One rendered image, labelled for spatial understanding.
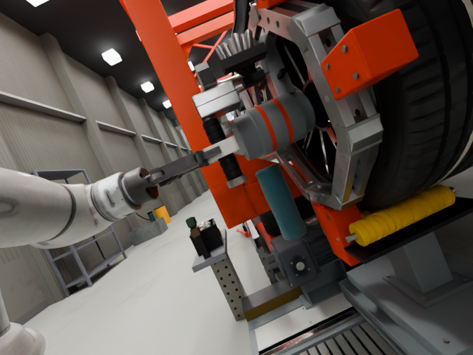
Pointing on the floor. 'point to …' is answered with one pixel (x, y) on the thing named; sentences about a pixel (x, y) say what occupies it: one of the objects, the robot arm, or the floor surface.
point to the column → (230, 286)
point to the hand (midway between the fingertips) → (222, 150)
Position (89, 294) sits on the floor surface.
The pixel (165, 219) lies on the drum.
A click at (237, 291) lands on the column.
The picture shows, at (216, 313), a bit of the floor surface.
